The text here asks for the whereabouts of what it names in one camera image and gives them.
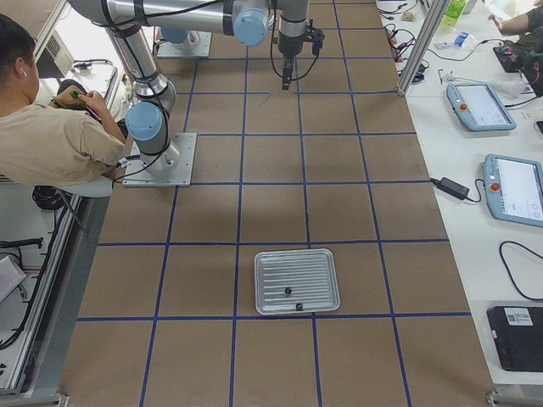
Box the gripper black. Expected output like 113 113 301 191
278 19 325 90

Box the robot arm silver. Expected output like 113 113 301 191
160 27 200 44
71 1 325 175

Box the metal ribbed tray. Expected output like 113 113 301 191
254 248 341 315

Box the green drink bottle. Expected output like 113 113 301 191
439 0 467 32

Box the teach pendant upper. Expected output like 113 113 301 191
446 83 517 132

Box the teach pendant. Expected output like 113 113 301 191
482 154 542 227
446 83 517 132

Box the black power adapter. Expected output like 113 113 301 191
431 177 469 201

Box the man in beige shirt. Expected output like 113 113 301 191
1 15 126 187

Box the person at right table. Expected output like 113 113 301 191
488 5 542 97

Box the white chair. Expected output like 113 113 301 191
55 176 114 237

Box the teach pendant lower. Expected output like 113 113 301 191
482 154 542 227

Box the black box device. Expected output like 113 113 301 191
486 306 542 373

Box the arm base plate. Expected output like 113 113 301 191
157 31 211 59
121 132 197 187

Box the bundle of black cables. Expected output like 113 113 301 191
377 0 429 84

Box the aluminium frame post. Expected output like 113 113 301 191
397 0 449 97

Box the black cable on table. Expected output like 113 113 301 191
498 240 543 302

